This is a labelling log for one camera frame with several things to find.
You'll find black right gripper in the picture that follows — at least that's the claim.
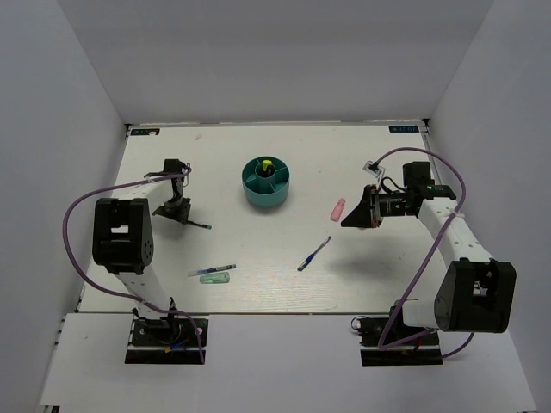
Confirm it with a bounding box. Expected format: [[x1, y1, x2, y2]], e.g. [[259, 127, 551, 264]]
[[341, 183, 414, 228]]

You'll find green gel pen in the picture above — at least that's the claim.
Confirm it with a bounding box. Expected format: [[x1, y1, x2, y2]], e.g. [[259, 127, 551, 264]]
[[187, 220, 212, 230]]

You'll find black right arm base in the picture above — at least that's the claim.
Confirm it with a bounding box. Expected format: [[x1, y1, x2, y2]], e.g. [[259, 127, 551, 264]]
[[350, 305, 443, 367]]

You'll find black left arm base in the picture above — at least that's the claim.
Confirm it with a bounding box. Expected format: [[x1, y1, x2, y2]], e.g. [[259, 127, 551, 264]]
[[125, 317, 209, 366]]

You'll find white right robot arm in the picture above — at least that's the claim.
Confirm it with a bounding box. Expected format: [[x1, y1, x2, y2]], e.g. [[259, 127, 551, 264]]
[[341, 162, 517, 343]]

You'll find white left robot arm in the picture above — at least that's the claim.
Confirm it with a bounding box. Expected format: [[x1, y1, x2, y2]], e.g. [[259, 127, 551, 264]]
[[92, 159, 190, 343]]

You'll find pink eraser stick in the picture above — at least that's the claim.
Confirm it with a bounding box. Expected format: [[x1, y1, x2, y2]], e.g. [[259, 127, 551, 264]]
[[330, 198, 346, 222]]

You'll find blue ballpoint pen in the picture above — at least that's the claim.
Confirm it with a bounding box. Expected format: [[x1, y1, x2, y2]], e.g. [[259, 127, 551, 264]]
[[297, 236, 332, 272]]

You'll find blue right corner label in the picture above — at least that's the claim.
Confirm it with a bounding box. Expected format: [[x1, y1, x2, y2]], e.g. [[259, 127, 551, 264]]
[[388, 125, 419, 133]]

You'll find blue corner label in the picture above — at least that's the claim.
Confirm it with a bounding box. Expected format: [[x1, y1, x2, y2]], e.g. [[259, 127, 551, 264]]
[[388, 125, 419, 133], [130, 128, 160, 136]]

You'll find green transparent eraser case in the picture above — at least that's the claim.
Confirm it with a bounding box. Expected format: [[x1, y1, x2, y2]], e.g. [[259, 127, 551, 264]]
[[200, 272, 231, 285]]

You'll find blue left corner label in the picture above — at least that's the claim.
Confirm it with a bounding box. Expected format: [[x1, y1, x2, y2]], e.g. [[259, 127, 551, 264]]
[[130, 128, 160, 136]]

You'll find teal round organizer container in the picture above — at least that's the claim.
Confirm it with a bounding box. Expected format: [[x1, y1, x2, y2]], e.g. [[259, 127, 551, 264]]
[[241, 156, 290, 208]]

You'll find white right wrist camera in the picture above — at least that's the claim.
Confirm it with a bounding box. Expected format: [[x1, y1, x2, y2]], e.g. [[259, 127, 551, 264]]
[[362, 161, 385, 179]]

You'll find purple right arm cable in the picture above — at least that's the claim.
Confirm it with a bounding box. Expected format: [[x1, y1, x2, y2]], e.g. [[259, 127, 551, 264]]
[[374, 147, 475, 361]]

